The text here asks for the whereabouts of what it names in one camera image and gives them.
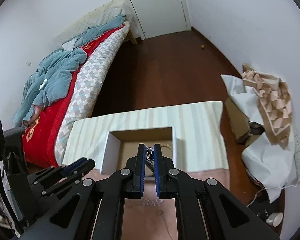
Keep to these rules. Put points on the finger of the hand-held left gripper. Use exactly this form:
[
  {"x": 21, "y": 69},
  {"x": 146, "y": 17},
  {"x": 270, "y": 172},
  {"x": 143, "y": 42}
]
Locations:
[
  {"x": 75, "y": 165},
  {"x": 88, "y": 165}
]

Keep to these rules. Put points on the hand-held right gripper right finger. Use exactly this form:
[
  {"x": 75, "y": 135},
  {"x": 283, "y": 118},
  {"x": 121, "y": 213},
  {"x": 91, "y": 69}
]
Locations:
[{"x": 158, "y": 172}]

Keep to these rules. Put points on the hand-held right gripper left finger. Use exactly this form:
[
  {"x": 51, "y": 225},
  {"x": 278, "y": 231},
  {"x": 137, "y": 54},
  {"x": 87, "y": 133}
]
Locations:
[{"x": 141, "y": 172}]

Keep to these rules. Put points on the white cardboard box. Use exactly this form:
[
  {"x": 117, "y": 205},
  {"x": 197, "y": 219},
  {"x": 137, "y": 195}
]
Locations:
[{"x": 110, "y": 152}]

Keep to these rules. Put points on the bed with red sheet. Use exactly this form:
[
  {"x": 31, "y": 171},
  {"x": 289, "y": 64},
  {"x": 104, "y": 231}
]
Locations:
[{"x": 46, "y": 132}]

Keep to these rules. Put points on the striped pale cloth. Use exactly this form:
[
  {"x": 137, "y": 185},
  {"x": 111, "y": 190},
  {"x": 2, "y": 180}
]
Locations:
[{"x": 195, "y": 135}]

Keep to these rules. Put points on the white tissue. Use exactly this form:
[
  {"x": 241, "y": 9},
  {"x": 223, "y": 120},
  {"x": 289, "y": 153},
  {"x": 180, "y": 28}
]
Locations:
[{"x": 43, "y": 84}]

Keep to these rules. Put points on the checked mattress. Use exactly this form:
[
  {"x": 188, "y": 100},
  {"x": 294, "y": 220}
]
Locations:
[{"x": 90, "y": 87}]

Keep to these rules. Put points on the blue-grey quilt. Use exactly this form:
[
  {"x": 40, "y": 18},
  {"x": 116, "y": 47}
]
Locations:
[{"x": 57, "y": 77}]

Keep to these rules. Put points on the brown cardboard box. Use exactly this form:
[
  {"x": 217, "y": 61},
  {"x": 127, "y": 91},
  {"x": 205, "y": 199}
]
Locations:
[{"x": 237, "y": 122}]

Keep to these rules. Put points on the pile of packaging and cardboard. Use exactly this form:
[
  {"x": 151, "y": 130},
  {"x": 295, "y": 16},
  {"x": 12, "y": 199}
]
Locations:
[{"x": 267, "y": 162}]

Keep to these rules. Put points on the white cup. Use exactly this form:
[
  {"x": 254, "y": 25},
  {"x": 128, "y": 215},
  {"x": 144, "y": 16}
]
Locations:
[{"x": 275, "y": 218}]

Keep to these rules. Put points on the wooden bed leg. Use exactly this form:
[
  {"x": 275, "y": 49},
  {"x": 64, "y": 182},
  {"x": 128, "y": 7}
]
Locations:
[{"x": 132, "y": 37}]

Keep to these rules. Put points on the beige geometric patterned cloth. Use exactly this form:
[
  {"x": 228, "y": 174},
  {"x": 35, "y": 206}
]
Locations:
[{"x": 272, "y": 100}]

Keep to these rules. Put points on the white power strip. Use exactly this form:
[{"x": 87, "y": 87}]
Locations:
[{"x": 299, "y": 150}]

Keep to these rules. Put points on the cream quilted headboard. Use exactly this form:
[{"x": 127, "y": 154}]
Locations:
[{"x": 90, "y": 17}]

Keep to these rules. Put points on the white door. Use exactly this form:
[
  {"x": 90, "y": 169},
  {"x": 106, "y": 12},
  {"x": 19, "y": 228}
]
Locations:
[{"x": 160, "y": 7}]

